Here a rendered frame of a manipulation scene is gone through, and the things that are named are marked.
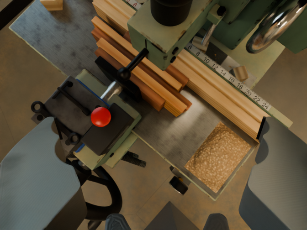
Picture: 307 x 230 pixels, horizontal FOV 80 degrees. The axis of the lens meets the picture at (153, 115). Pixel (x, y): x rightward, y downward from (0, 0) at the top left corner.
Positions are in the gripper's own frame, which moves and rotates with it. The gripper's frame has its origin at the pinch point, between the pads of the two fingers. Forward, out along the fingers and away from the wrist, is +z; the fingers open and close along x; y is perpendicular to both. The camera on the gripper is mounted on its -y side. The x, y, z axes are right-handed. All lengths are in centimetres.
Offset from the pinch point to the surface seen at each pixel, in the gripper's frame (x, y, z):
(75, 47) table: -17.9, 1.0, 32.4
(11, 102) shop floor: -101, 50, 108
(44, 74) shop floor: -79, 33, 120
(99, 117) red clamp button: -8.4, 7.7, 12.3
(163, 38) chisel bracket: 0.9, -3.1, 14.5
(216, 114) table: 13.3, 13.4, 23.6
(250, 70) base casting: 26.6, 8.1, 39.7
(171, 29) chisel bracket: 2.0, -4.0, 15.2
